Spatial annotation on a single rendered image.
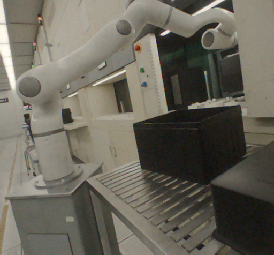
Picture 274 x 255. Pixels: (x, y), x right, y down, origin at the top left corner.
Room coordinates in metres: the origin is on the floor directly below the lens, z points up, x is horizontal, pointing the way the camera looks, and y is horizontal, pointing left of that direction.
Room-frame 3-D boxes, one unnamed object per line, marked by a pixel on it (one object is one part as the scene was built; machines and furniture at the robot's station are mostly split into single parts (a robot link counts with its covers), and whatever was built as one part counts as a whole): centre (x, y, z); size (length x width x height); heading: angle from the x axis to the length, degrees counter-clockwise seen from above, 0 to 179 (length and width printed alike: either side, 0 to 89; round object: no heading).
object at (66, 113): (3.42, 1.24, 0.93); 0.30 x 0.28 x 0.26; 27
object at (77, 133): (3.47, 0.85, 1.50); 1.52 x 0.99 x 3.00; 30
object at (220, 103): (1.25, -0.52, 0.89); 0.22 x 0.21 x 0.04; 120
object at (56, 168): (0.76, 0.35, 0.85); 0.19 x 0.19 x 0.18
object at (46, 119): (0.80, 0.35, 1.07); 0.19 x 0.12 x 0.24; 10
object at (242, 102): (1.02, -0.65, 0.89); 0.22 x 0.21 x 0.04; 120
